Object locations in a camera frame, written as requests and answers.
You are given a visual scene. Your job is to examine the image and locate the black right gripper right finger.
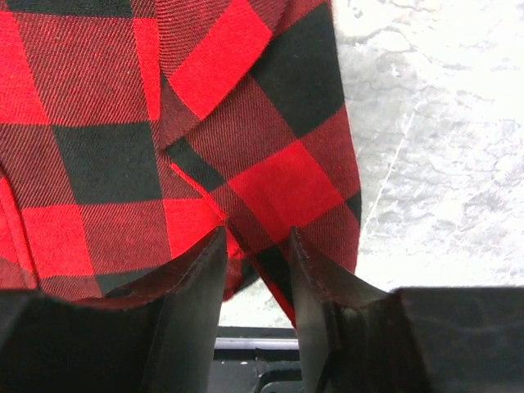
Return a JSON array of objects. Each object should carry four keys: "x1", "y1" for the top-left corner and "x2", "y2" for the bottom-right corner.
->
[{"x1": 290, "y1": 231, "x2": 523, "y2": 392}]

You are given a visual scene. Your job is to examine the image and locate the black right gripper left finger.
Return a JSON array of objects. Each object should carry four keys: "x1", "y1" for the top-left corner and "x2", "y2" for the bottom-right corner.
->
[{"x1": 1, "y1": 228, "x2": 227, "y2": 392}]

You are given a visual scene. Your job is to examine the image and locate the red black plaid shirt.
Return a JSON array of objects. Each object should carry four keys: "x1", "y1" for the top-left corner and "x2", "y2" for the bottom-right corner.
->
[{"x1": 1, "y1": 1, "x2": 361, "y2": 318}]

